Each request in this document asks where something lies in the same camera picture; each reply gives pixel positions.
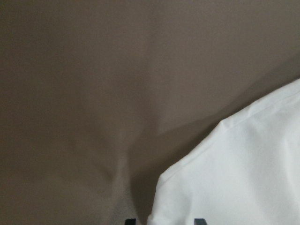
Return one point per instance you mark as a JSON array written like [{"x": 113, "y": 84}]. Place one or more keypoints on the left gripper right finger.
[{"x": 200, "y": 221}]

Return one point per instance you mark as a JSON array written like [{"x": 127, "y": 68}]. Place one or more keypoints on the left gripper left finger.
[{"x": 130, "y": 221}]

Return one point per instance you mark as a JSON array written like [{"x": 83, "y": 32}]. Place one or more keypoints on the white printed t-shirt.
[{"x": 245, "y": 172}]

